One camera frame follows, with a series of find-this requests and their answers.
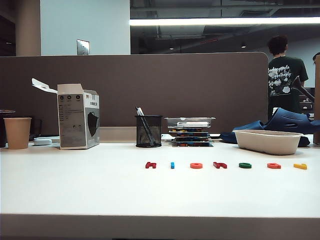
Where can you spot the tall cardboard box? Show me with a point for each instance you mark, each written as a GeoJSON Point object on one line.
{"type": "Point", "coordinates": [317, 100]}

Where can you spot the blue foam clog with holes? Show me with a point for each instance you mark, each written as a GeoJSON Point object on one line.
{"type": "Point", "coordinates": [287, 122]}

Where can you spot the grey hand-held tool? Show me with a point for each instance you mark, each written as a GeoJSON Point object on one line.
{"type": "Point", "coordinates": [301, 88]}

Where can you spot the white item in clear box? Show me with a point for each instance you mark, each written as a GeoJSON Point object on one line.
{"type": "Point", "coordinates": [192, 123]}

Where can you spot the yellow letter v magnet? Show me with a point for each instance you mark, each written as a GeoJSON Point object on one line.
{"type": "Point", "coordinates": [300, 166]}

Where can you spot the red letter h magnet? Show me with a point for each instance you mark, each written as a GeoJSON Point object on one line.
{"type": "Point", "coordinates": [221, 166]}
{"type": "Point", "coordinates": [150, 165]}

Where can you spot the blue letter l magnet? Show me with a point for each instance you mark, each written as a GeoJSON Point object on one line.
{"type": "Point", "coordinates": [172, 165]}

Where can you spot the black mesh pen holder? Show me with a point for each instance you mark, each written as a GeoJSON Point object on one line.
{"type": "Point", "coordinates": [148, 132]}

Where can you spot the small white case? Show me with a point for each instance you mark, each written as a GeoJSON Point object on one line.
{"type": "Point", "coordinates": [42, 141]}

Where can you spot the clear plastic box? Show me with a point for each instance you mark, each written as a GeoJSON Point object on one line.
{"type": "Point", "coordinates": [190, 119]}

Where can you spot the beige oval pulp tray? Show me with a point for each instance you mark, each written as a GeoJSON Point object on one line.
{"type": "Point", "coordinates": [267, 143]}

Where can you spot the brown desk divider panel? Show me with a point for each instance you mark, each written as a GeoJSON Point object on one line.
{"type": "Point", "coordinates": [150, 87]}

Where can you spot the person in green t-shirt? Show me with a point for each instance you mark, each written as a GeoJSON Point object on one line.
{"type": "Point", "coordinates": [285, 80]}

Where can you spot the long ceiling light strip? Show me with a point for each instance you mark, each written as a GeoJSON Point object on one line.
{"type": "Point", "coordinates": [225, 21]}

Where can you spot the green letter e magnet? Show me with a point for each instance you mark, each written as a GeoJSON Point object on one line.
{"type": "Point", "coordinates": [241, 165]}

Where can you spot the orange letter a magnet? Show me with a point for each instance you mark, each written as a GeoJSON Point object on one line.
{"type": "Point", "coordinates": [270, 165]}

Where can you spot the orange letter o magnet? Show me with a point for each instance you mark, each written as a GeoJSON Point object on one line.
{"type": "Point", "coordinates": [193, 165]}

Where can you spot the brown paper cup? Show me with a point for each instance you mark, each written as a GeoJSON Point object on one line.
{"type": "Point", "coordinates": [17, 132]}

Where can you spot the metal wall switch plate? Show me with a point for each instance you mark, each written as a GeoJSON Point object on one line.
{"type": "Point", "coordinates": [83, 47]}

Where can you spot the white grey mask box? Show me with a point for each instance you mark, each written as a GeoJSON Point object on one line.
{"type": "Point", "coordinates": [72, 120]}

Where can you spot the colourful magnet pack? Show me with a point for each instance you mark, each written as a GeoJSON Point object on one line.
{"type": "Point", "coordinates": [192, 144]}
{"type": "Point", "coordinates": [187, 130]}
{"type": "Point", "coordinates": [192, 138]}

